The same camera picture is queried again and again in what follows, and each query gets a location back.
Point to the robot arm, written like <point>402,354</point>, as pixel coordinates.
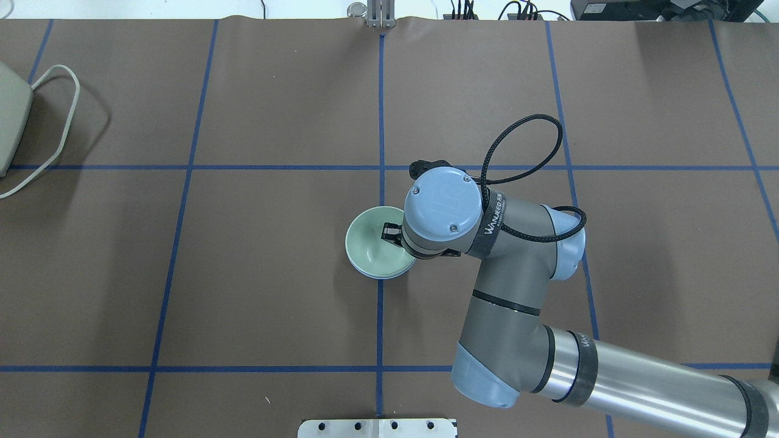
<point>660,284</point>

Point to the cream chrome toaster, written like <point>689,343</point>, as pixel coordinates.
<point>16,100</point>

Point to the blue bowl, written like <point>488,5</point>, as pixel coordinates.
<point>383,269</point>

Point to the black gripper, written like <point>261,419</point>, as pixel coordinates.
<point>390,233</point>

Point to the aluminium frame post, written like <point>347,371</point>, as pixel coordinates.
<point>380,14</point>

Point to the green bowl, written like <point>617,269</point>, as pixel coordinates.
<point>363,238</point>

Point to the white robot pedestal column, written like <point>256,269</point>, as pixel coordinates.
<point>413,427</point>

